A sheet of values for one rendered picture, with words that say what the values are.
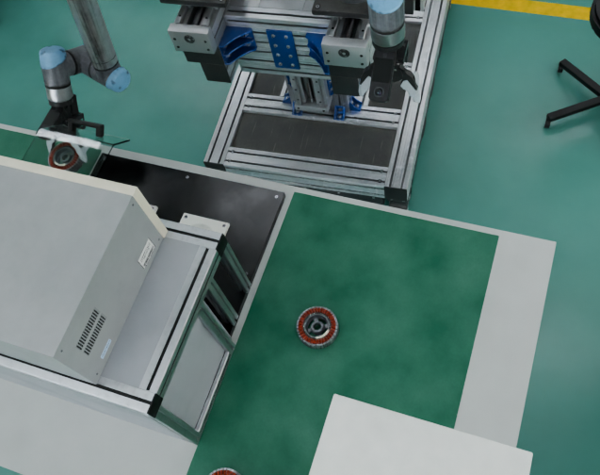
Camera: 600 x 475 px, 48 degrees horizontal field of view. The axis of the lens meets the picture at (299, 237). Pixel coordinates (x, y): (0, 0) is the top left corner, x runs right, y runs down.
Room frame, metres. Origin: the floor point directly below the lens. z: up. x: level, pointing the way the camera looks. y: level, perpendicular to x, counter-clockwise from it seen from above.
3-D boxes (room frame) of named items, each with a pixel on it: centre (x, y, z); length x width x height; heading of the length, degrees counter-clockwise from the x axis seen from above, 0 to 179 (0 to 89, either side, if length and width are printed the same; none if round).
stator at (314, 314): (0.65, 0.03, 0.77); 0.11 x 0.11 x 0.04
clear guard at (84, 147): (1.21, 0.56, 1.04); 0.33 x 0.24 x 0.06; 145
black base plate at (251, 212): (1.08, 0.40, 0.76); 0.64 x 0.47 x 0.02; 55
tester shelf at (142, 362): (0.84, 0.57, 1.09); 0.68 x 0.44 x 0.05; 55
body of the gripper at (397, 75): (1.03, -0.33, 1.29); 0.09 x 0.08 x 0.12; 149
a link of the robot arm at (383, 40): (1.02, -0.32, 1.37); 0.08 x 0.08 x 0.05
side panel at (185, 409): (0.58, 0.35, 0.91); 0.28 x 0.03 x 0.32; 145
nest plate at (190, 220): (1.03, 0.29, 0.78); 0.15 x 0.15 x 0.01; 55
